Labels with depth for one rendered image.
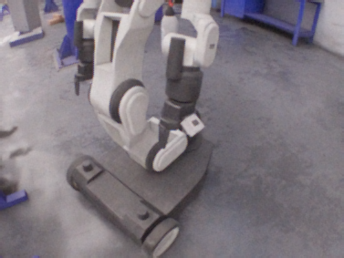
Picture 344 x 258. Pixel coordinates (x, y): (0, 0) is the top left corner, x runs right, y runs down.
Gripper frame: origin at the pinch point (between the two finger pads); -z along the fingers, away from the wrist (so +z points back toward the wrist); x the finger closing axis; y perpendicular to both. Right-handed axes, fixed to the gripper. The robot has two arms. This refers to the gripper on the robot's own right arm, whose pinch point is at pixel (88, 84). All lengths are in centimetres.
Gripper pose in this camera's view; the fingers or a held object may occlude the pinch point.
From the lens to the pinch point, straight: 93.7
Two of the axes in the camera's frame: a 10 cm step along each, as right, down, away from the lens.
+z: 1.4, -8.5, -5.1
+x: -6.2, 3.3, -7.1
